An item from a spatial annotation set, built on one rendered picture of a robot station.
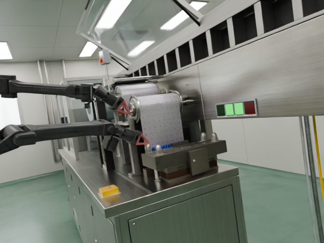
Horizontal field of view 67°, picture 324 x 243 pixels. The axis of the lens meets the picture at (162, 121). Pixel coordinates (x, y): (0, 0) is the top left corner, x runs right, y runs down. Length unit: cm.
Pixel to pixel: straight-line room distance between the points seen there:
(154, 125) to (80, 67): 579
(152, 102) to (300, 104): 69
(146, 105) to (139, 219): 55
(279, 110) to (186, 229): 62
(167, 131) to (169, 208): 42
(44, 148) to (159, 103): 562
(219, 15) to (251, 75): 33
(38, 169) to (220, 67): 603
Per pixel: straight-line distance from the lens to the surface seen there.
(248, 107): 109
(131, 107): 129
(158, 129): 129
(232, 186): 127
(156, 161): 108
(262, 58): 104
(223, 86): 119
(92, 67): 702
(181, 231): 115
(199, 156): 117
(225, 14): 120
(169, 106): 133
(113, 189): 111
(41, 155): 677
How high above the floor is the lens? 123
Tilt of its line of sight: 3 degrees down
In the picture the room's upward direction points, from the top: 8 degrees counter-clockwise
